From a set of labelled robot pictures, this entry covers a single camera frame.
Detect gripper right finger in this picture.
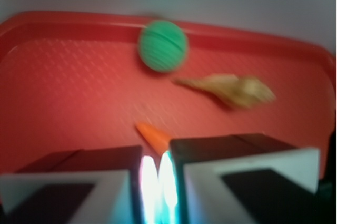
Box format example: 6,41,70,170
168,134,320,223

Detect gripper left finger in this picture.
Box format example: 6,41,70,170
1,145,158,223

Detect green dimpled ball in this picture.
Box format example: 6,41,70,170
138,20,189,73

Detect orange toy carrot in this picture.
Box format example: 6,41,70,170
136,122,173,156

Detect tan spiral seashell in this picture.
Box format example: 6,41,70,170
172,74,276,109

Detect red plastic tray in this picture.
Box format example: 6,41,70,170
1,12,336,173

